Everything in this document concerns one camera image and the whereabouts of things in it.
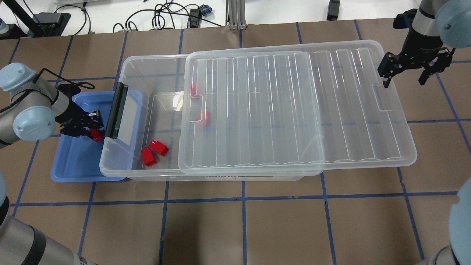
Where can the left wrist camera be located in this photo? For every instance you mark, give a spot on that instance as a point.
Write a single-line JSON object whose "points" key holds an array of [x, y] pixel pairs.
{"points": [[69, 89]]}

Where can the black power adapter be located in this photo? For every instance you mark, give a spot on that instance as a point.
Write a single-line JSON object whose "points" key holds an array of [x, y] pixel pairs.
{"points": [[333, 10]]}

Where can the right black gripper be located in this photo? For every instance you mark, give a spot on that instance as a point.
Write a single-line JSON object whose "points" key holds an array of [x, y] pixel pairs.
{"points": [[420, 53]]}

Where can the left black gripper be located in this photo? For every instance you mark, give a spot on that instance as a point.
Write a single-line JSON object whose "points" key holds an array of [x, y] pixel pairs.
{"points": [[70, 115]]}

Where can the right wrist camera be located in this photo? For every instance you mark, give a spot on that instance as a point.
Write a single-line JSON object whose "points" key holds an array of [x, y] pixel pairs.
{"points": [[404, 20]]}

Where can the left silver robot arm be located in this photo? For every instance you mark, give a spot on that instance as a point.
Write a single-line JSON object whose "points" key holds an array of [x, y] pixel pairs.
{"points": [[37, 107]]}

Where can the aluminium frame post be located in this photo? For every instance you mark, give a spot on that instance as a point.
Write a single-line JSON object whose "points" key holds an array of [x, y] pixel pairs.
{"points": [[236, 17]]}

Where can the clear plastic box lid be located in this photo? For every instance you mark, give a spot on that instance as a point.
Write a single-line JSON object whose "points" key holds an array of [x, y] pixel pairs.
{"points": [[363, 124]]}

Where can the clear plastic storage box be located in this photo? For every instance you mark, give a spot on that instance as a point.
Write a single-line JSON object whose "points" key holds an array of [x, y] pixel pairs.
{"points": [[165, 121]]}

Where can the black box handle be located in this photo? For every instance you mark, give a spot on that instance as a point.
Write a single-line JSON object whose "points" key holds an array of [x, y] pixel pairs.
{"points": [[116, 111]]}

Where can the blue plastic tray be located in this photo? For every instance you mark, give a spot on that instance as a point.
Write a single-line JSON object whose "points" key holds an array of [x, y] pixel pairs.
{"points": [[78, 159]]}

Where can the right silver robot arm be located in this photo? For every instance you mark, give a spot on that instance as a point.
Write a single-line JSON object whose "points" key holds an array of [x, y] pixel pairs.
{"points": [[435, 30]]}

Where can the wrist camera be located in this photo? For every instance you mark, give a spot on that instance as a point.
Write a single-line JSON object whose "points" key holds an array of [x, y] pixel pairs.
{"points": [[69, 89], [404, 20]]}

